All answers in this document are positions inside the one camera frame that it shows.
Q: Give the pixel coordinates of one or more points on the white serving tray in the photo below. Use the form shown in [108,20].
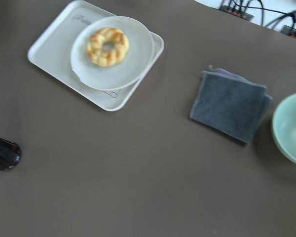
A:
[51,53]

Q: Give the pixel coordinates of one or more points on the oolong tea bottle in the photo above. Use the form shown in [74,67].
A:
[10,154]

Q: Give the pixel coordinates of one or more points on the braided ring bread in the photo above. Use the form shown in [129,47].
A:
[107,47]

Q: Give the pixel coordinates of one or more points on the green ceramic bowl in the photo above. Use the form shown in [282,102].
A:
[284,127]

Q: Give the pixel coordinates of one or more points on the grey folded cloth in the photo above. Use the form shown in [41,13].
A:
[230,104]

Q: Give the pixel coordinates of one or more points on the white round plate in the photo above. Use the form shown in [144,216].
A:
[119,75]

